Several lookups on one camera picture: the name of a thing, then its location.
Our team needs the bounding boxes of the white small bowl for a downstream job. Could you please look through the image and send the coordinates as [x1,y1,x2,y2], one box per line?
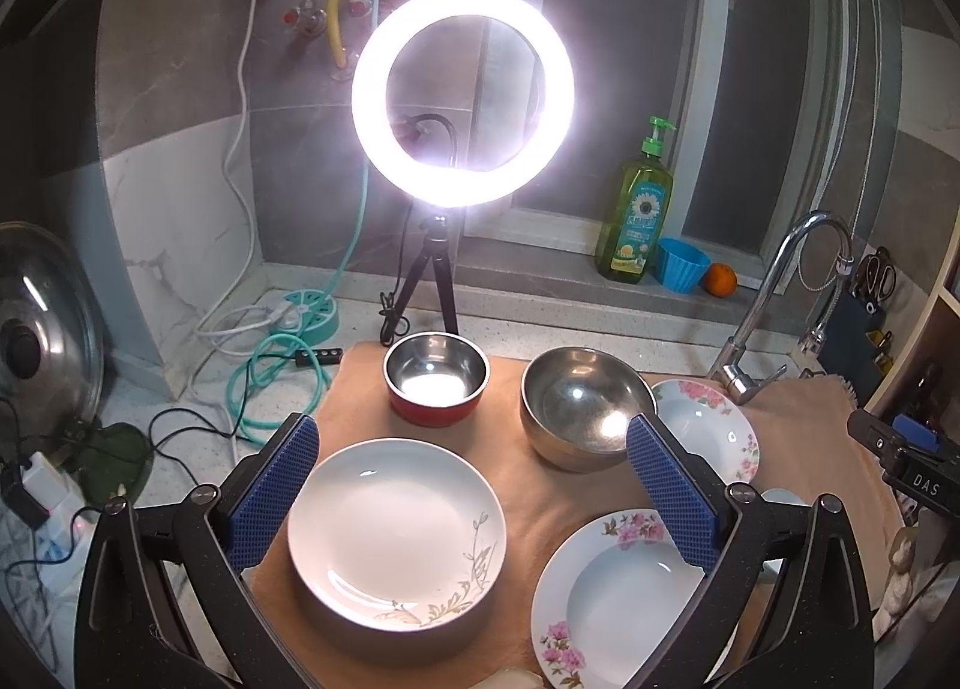
[761,487,807,507]

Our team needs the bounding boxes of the white plate gold floral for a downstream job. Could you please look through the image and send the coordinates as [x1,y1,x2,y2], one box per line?
[288,439,508,632]

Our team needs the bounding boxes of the large stainless steel bowl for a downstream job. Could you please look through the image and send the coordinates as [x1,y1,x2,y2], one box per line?
[521,346,658,473]

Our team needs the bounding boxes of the red steel bowl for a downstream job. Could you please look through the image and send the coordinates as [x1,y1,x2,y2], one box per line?
[382,331,491,429]

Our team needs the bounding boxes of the chrome kitchen faucet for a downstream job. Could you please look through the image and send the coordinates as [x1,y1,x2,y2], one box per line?
[708,209,854,406]

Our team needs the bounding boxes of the orange cloth mat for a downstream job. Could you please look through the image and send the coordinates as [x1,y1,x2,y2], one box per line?
[250,339,907,689]

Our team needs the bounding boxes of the dark green dish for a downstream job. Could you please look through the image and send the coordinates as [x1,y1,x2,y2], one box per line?
[75,423,153,507]

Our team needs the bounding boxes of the white power adapter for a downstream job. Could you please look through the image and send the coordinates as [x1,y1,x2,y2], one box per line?
[21,452,85,515]

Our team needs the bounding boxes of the scissors in holder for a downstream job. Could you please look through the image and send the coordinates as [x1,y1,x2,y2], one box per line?
[853,245,896,313]

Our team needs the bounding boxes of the teal round power strip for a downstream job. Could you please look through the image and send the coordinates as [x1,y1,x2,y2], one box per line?
[270,289,340,346]

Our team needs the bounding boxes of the orange fruit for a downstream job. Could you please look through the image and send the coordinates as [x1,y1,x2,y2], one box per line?
[701,263,739,299]

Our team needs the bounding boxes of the blue cup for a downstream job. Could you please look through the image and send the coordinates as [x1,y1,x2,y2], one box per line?
[654,237,711,294]

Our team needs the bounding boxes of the steel pot lid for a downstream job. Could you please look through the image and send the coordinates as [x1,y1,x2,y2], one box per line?
[2,221,104,435]

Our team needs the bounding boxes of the green dish soap bottle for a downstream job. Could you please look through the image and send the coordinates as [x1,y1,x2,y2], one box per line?
[594,117,677,284]

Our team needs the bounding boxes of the black cable with controller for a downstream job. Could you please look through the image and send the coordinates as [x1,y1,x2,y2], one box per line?
[148,346,347,488]

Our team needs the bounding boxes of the white cable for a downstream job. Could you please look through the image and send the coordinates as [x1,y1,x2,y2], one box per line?
[187,0,332,427]

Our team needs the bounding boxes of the ring light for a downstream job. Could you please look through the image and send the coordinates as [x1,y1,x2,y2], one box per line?
[352,0,574,209]

